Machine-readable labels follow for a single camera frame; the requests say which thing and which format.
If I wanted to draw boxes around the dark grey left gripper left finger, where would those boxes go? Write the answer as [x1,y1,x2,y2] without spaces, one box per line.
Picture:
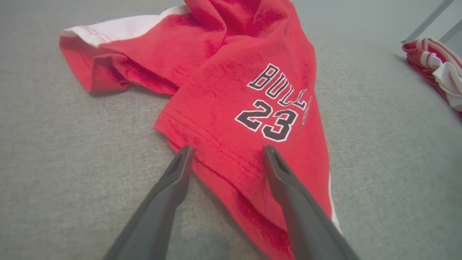
[103,145,195,260]

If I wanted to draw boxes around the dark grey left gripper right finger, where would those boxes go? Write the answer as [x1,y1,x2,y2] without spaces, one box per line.
[262,144,360,260]

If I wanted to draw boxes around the red Bulls jersey white sleeves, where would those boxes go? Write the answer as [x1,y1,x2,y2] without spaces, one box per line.
[401,37,462,117]

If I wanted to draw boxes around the grey metal rail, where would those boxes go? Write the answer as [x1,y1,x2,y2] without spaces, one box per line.
[400,0,462,44]

